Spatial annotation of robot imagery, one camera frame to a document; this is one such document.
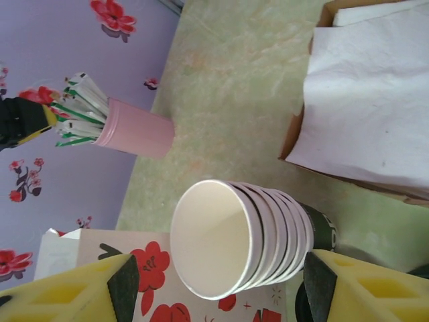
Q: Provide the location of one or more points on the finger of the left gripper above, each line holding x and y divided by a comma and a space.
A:
31, 115

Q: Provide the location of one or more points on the white and red paper bag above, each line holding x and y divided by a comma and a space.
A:
151, 268

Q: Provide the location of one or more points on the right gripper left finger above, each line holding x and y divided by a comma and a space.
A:
67, 295

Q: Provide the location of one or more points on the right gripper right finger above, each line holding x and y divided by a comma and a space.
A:
368, 295

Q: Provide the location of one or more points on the white paper napkin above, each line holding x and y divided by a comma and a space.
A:
368, 100
368, 11

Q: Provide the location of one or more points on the pink straw holder cup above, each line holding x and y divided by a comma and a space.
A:
140, 131

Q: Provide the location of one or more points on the brown cardboard napkin tray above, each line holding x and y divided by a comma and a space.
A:
290, 141

